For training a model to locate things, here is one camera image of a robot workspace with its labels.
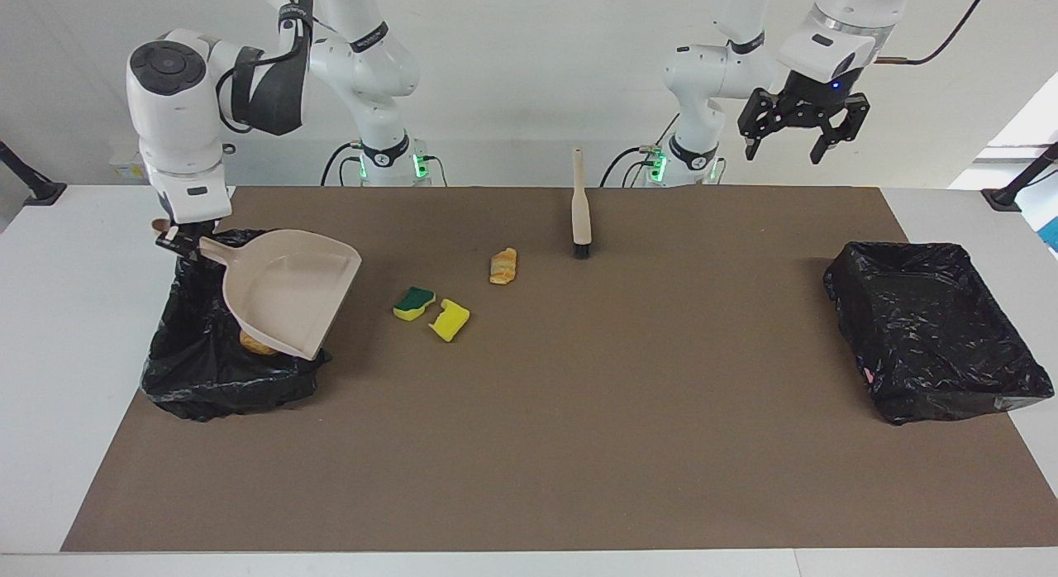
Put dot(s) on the brown table mat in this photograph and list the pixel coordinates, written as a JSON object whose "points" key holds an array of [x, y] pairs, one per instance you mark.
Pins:
{"points": [[529, 478]]}

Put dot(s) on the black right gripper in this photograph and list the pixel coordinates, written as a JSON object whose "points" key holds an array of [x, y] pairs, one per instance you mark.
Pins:
{"points": [[194, 227]]}

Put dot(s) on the black bag lined bin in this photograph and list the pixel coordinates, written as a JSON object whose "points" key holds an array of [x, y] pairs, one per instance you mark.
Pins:
{"points": [[190, 370]]}

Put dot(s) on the beige plastic dustpan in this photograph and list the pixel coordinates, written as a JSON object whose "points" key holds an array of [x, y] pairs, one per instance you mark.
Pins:
{"points": [[289, 288]]}

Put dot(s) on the green and yellow sponge piece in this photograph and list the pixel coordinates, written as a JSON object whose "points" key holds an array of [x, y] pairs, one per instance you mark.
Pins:
{"points": [[413, 300]]}

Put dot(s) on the blue object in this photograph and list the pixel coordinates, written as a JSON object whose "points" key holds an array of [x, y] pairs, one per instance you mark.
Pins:
{"points": [[1052, 234]]}

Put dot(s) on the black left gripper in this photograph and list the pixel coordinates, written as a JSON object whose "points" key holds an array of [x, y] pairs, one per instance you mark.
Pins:
{"points": [[802, 106]]}

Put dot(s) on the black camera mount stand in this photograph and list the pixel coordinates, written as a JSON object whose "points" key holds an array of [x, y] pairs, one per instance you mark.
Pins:
{"points": [[1004, 198], [41, 193]]}

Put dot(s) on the brown bread roll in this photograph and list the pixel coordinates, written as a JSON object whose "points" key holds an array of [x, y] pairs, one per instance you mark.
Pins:
{"points": [[258, 343]]}

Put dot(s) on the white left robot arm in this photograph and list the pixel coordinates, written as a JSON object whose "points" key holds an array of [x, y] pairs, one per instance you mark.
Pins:
{"points": [[711, 73]]}

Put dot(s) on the twisted orange croissant piece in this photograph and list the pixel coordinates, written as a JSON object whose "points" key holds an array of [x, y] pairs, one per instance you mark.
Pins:
{"points": [[502, 265]]}

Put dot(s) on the black bag bin pink tag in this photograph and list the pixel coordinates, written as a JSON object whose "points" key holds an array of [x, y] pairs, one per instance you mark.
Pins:
{"points": [[926, 329]]}

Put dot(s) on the beige hand brush black bristles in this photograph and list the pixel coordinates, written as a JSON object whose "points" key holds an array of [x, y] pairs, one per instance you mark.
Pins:
{"points": [[580, 213]]}

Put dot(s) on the white wall socket box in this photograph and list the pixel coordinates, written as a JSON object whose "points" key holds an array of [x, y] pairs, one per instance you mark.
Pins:
{"points": [[124, 170]]}

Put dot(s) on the notched yellow sponge piece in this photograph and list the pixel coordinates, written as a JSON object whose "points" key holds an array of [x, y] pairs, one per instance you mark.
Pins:
{"points": [[450, 319]]}

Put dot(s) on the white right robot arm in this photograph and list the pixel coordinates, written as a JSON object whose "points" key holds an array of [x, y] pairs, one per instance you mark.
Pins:
{"points": [[173, 122]]}

